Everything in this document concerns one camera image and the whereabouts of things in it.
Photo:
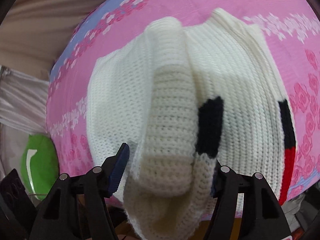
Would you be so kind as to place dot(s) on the white red black knit sweater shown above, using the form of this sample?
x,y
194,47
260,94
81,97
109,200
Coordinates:
x,y
170,105

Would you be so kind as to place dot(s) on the white curtain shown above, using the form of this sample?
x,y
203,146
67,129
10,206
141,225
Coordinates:
x,y
20,97

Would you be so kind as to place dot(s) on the pink floral bed sheet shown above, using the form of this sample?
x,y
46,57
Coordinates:
x,y
200,0

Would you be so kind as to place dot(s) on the beige hanging cloth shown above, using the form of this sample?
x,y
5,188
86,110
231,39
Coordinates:
x,y
37,30

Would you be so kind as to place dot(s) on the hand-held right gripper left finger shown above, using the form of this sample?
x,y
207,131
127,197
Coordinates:
x,y
120,166

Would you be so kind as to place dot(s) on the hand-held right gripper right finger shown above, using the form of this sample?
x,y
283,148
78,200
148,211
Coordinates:
x,y
221,182

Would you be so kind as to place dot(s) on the green plush cushion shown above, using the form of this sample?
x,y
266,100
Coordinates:
x,y
42,165

